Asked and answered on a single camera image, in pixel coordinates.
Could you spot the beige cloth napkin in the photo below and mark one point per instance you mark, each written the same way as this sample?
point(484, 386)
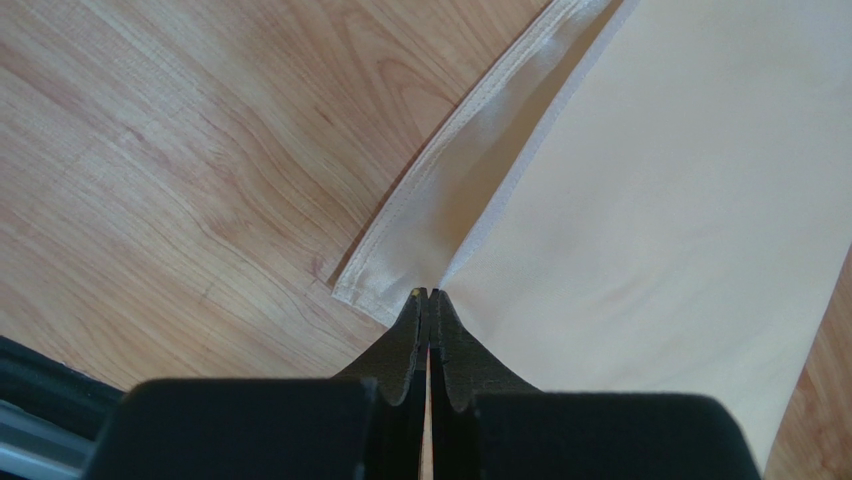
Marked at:
point(638, 196)

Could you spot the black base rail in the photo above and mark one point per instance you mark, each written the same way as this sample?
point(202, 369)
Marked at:
point(50, 415)

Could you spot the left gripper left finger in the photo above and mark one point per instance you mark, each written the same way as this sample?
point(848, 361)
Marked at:
point(366, 422)

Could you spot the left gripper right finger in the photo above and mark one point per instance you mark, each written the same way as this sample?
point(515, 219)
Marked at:
point(488, 423)

